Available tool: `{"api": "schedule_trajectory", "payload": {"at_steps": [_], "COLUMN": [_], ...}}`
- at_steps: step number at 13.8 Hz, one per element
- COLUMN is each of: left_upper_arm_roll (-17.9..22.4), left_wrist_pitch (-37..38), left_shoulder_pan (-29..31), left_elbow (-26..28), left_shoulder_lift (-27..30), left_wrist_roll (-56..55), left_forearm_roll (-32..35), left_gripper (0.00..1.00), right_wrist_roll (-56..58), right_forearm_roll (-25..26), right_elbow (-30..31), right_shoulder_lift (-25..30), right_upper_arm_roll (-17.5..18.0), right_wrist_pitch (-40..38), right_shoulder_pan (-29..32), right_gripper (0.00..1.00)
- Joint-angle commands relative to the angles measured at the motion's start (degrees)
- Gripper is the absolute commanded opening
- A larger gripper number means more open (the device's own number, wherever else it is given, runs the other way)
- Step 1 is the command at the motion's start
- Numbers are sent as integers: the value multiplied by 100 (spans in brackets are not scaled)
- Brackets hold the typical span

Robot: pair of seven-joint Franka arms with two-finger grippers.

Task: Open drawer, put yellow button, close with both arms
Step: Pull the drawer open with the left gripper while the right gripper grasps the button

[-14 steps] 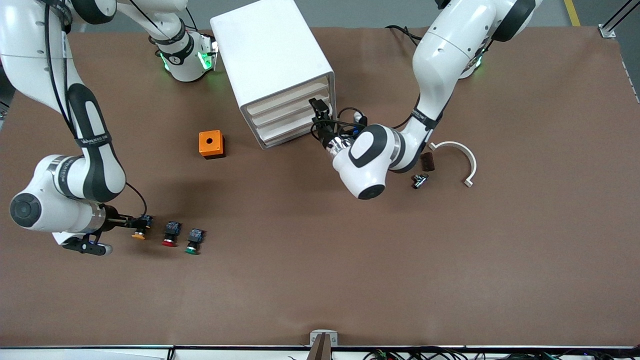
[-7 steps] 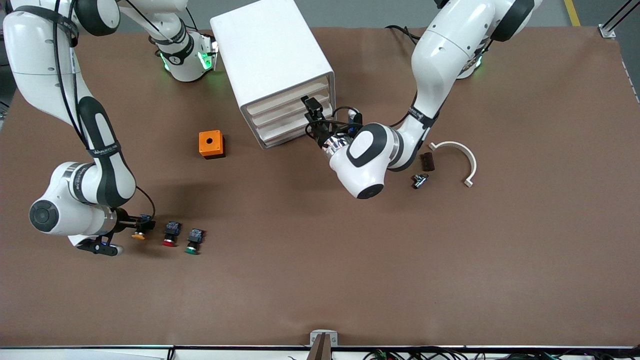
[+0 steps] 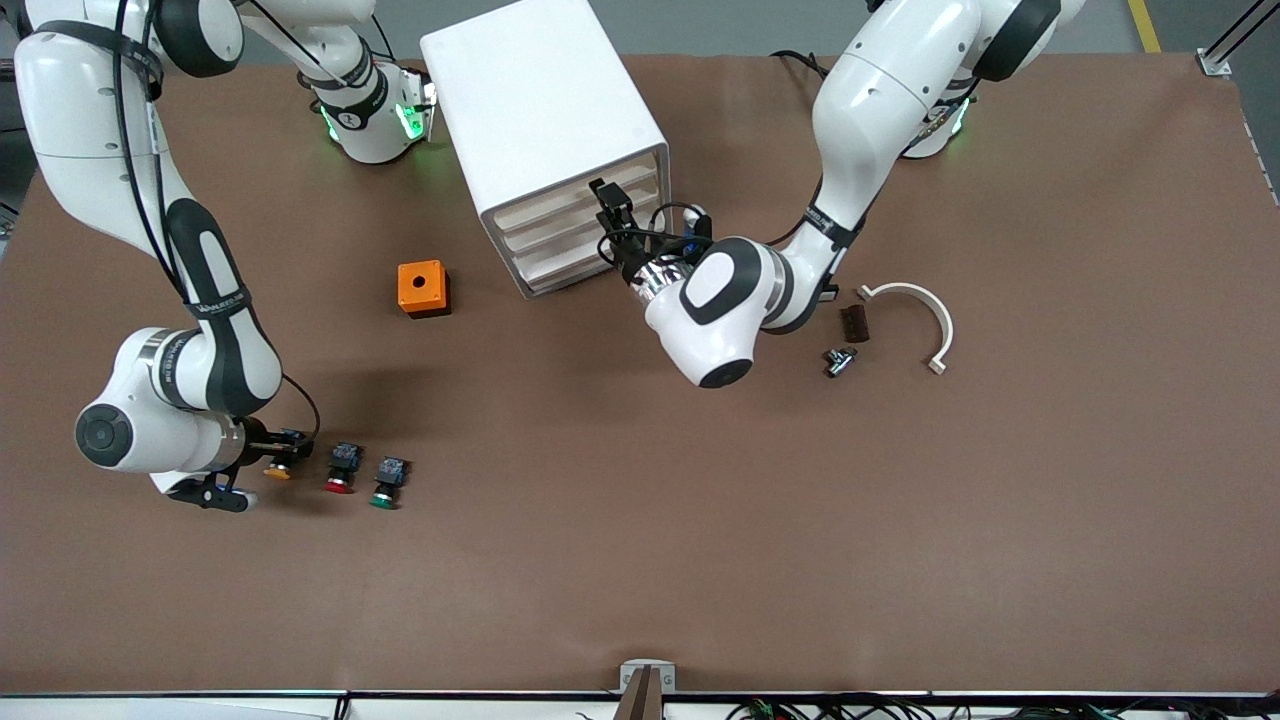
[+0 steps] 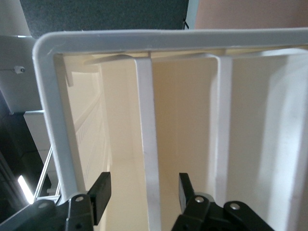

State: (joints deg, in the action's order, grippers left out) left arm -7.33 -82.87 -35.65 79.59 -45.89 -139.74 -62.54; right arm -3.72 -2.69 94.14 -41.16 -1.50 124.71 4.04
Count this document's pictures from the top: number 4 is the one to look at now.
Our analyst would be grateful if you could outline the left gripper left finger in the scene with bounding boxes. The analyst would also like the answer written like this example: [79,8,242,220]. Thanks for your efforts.
[0,171,112,231]

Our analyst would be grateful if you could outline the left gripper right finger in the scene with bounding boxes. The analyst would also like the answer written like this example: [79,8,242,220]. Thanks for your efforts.
[170,172,275,231]

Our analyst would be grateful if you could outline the white plastic drawer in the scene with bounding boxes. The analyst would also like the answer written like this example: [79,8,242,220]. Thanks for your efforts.
[231,48,308,231]
[151,54,233,231]

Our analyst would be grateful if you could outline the bright ceiling light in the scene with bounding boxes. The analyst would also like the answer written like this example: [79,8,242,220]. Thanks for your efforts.
[17,175,34,201]

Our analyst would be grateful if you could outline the white compartment bin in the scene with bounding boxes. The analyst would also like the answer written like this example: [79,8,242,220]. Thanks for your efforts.
[32,27,308,231]

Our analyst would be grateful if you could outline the dark grey felt panel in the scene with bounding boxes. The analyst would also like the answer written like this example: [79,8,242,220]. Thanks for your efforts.
[19,0,190,39]

